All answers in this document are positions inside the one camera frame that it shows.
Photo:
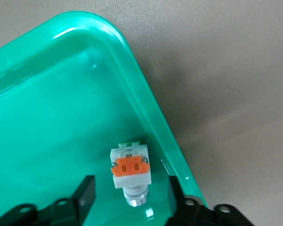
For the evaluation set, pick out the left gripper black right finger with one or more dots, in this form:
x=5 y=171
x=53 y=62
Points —
x=179 y=207

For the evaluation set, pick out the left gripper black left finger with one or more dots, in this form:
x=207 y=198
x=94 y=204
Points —
x=82 y=197

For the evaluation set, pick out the orange white push button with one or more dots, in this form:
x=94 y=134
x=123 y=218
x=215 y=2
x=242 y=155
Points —
x=132 y=169

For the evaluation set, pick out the green plastic tray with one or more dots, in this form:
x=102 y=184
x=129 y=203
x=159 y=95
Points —
x=49 y=117

